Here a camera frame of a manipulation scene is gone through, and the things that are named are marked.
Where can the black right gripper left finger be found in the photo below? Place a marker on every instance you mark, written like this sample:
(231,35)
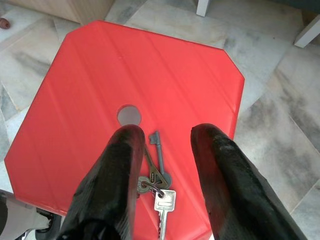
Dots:
(107,180)

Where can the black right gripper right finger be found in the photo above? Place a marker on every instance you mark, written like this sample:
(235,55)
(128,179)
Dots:
(240,190)

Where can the round-head silver key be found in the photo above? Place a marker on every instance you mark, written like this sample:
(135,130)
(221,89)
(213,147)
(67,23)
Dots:
(142,180)

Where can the brass triangular-head key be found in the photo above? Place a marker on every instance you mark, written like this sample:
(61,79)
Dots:
(159,181)

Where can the grey long-shank key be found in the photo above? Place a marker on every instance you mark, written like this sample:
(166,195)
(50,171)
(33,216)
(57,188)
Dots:
(160,155)

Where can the silver square-head key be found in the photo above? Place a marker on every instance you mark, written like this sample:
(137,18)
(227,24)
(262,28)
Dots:
(165,201)

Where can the black and white robot foot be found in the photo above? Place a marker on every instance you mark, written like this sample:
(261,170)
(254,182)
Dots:
(46,220)

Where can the white furniture leg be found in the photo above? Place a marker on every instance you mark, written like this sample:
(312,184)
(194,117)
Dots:
(202,7)
(307,33)

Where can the light wooden cabinet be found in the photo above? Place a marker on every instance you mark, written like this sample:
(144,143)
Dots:
(62,8)

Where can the small brown round object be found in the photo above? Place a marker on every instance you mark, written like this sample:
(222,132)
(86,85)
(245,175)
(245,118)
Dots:
(4,23)

